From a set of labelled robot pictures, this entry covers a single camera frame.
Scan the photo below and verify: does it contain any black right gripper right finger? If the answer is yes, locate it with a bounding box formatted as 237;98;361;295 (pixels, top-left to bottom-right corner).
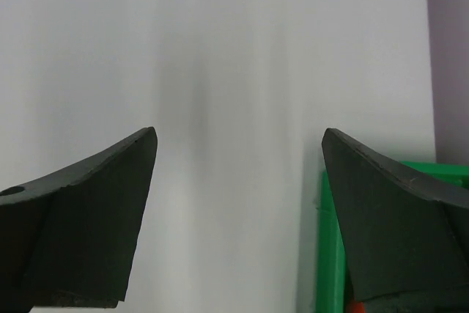
322;128;468;312

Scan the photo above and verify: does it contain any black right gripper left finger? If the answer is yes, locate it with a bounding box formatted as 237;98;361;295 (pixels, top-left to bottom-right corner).
1;127;158;309

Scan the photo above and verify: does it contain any green plastic bin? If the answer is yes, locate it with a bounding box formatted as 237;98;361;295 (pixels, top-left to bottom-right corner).
310;161;468;313

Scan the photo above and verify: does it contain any orange t-shirt in bin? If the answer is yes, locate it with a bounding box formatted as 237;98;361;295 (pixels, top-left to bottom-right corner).
346;300;365;313

